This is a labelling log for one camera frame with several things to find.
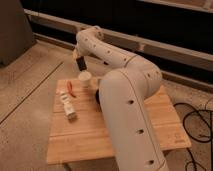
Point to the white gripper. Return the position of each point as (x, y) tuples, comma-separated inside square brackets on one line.
[(76, 55)]

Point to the black eraser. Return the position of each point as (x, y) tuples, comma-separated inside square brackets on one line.
[(81, 64)]

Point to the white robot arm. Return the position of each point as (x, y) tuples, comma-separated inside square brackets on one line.
[(122, 92)]

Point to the white ceramic cup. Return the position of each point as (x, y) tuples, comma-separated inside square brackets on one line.
[(85, 78)]

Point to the dark ceramic bowl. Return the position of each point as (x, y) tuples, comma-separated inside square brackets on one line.
[(97, 96)]

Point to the grey cabinet at left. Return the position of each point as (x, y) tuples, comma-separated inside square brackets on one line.
[(16, 35)]

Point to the wooden board table top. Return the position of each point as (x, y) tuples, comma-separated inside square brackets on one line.
[(86, 138)]

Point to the white shelf rail frame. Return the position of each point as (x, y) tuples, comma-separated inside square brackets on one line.
[(181, 55)]

